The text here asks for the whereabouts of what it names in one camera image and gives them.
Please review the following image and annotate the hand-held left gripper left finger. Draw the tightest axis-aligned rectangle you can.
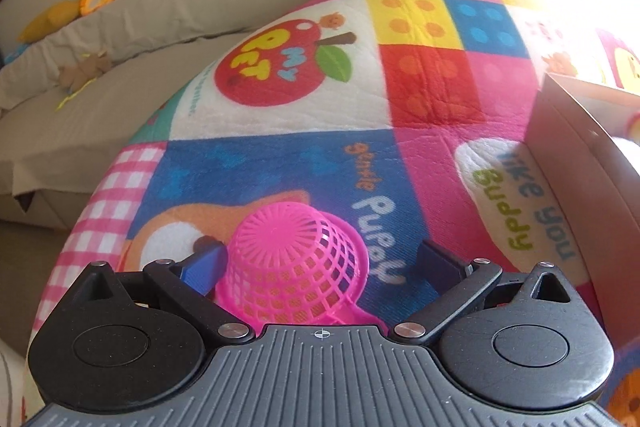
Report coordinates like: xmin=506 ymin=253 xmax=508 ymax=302
xmin=60 ymin=241 xmax=256 ymax=348

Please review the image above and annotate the colourful printed play mat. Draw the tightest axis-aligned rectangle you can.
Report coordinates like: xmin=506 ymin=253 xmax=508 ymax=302
xmin=22 ymin=0 xmax=640 ymax=427

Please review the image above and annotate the pink cardboard box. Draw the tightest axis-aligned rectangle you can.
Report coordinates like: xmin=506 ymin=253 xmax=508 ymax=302
xmin=524 ymin=73 xmax=640 ymax=350

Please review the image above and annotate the long yellow plush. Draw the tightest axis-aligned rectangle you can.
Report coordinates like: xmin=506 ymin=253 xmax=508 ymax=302
xmin=17 ymin=0 xmax=83 ymax=44

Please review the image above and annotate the pink plastic mesh basket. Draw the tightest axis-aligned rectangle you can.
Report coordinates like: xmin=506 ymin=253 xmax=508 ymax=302
xmin=214 ymin=201 xmax=390 ymax=329

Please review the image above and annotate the beige sofa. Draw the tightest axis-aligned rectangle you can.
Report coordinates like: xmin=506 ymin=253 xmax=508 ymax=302
xmin=0 ymin=0 xmax=383 ymax=235

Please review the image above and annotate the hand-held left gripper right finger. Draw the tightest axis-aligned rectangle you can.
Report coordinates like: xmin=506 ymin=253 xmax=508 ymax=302
xmin=390 ymin=239 xmax=588 ymax=350

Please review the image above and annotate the small brown plush toy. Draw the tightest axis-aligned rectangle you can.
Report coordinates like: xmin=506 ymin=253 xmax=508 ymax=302
xmin=57 ymin=53 xmax=115 ymax=94

